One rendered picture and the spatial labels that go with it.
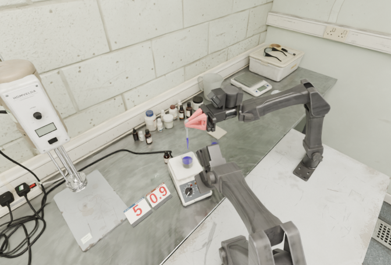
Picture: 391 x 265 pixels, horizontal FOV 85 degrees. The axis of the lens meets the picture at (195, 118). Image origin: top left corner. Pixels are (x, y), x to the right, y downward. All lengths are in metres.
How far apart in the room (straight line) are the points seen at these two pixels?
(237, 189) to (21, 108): 0.53
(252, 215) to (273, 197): 0.54
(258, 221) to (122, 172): 0.75
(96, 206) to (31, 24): 0.71
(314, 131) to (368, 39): 1.02
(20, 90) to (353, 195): 1.21
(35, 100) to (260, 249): 0.57
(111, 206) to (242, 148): 0.67
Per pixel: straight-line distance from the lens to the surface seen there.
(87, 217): 1.01
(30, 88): 0.61
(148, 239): 0.91
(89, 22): 1.02
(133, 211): 0.94
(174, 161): 0.97
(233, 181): 0.56
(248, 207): 0.51
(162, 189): 0.97
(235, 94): 0.77
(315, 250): 0.98
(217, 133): 1.20
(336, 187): 1.17
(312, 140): 1.03
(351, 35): 1.89
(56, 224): 1.06
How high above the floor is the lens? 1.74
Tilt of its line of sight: 40 degrees down
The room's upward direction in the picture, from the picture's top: straight up
